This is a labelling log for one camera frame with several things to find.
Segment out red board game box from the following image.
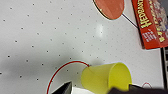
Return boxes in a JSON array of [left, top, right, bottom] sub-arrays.
[[131, 0, 168, 51]]

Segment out orange round disc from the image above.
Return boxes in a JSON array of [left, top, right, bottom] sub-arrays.
[[92, 0, 126, 21]]

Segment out white air hockey table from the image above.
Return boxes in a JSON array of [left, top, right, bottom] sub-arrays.
[[0, 0, 168, 94]]

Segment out yellow plastic cup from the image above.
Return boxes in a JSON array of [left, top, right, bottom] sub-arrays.
[[80, 61, 133, 94]]

